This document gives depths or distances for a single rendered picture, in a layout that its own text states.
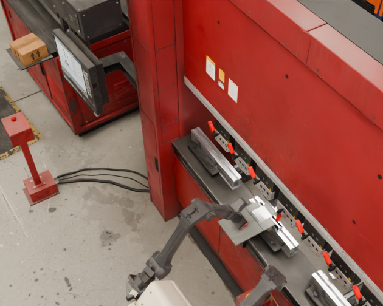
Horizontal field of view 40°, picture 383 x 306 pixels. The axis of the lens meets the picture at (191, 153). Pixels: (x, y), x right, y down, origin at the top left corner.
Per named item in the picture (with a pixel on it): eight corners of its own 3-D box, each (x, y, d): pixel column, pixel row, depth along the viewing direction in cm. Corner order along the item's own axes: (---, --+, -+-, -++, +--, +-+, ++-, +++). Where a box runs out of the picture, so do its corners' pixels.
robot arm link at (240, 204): (218, 207, 267) (230, 219, 264) (234, 191, 267) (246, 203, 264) (224, 210, 279) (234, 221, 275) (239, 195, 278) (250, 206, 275)
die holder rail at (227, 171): (191, 139, 351) (190, 130, 344) (198, 136, 353) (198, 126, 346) (233, 190, 322) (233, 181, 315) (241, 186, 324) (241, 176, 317)
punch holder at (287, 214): (275, 209, 276) (279, 189, 264) (288, 202, 279) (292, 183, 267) (293, 229, 268) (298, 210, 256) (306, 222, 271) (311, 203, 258)
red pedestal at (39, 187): (22, 189, 435) (-7, 118, 373) (51, 177, 444) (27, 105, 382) (30, 206, 424) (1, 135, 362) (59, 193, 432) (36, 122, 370)
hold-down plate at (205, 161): (187, 147, 346) (187, 144, 344) (194, 144, 348) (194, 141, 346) (212, 178, 329) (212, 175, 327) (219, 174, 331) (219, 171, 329)
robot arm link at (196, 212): (180, 203, 224) (196, 220, 221) (200, 195, 235) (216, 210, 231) (142, 266, 249) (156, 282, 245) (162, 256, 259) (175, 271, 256)
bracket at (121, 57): (92, 70, 359) (90, 62, 354) (124, 57, 367) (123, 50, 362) (117, 104, 336) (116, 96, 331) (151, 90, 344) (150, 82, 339)
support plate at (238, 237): (217, 222, 293) (217, 221, 293) (256, 202, 302) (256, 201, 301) (235, 246, 283) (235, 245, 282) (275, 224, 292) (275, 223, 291)
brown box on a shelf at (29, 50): (5, 50, 400) (1, 36, 391) (37, 38, 410) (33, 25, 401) (20, 70, 384) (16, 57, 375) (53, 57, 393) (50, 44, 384)
